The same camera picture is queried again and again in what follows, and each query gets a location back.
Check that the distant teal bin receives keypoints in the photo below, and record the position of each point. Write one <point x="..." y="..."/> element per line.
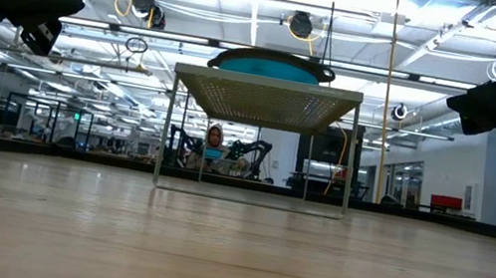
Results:
<point x="213" y="153"/>

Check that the black metal table frame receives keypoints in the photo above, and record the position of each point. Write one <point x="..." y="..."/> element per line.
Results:
<point x="73" y="155"/>

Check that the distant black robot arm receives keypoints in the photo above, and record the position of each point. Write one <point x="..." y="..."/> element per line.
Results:
<point x="179" y="140"/>
<point x="256" y="150"/>

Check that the person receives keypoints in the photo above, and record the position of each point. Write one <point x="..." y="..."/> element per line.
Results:
<point x="214" y="143"/>

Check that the dark background cabinet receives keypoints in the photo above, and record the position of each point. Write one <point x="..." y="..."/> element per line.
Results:
<point x="327" y="147"/>

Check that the black background station frame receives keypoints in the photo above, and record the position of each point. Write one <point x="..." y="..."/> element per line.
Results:
<point x="89" y="130"/>

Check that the blue collapsible colander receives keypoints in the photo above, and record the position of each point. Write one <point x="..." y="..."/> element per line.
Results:
<point x="267" y="67"/>

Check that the red background box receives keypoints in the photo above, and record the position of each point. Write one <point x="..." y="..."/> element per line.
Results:
<point x="446" y="201"/>

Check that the green perforated metal shelf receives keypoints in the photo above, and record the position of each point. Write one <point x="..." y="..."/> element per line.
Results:
<point x="264" y="101"/>

